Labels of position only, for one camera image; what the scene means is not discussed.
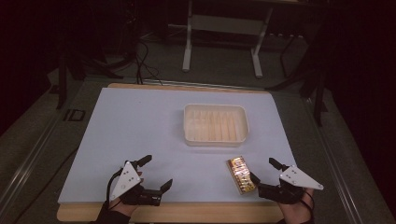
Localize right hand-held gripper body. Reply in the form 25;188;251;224
257;164;325;205

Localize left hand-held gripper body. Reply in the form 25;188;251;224
109;160;163;207

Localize shiny gold snack packet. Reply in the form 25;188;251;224
225;155;258;196

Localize person's right hand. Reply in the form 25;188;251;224
278;188;316;224

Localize person's left hand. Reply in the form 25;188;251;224
105;200;140;217

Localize light blue table mat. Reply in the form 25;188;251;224
58;87;297;205

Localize white plastic tray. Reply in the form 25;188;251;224
182;103;251;148

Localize black metal stand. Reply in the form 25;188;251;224
55;36;125;110
265;31;330;128

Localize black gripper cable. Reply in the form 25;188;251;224
106;168;124;210

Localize black wrist strap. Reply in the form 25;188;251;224
299;190;316;217

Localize thin black floor cable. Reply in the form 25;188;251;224
10;148;78;224

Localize black floor bracket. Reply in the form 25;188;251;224
63;108;87;122

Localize black floor cables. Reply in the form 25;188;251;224
134;38;163;86

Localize white metal desk frame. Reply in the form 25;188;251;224
181;0;276;79

